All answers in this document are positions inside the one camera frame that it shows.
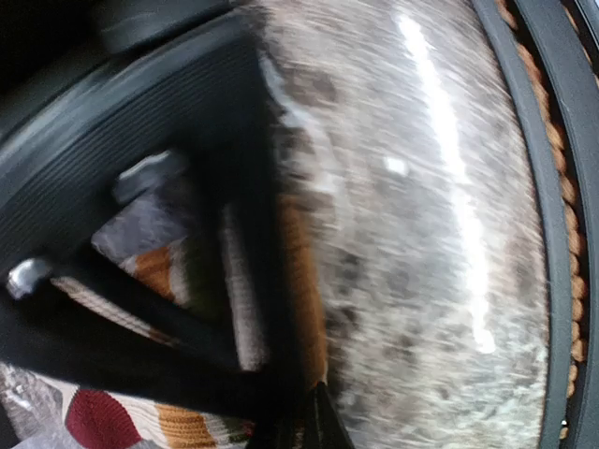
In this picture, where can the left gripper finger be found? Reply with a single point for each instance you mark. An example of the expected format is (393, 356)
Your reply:
(323, 428)

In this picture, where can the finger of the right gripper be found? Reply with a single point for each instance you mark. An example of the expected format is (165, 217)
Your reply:
(170, 103)

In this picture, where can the striped brown beige sock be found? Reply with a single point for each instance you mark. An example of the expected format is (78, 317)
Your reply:
(124, 327)

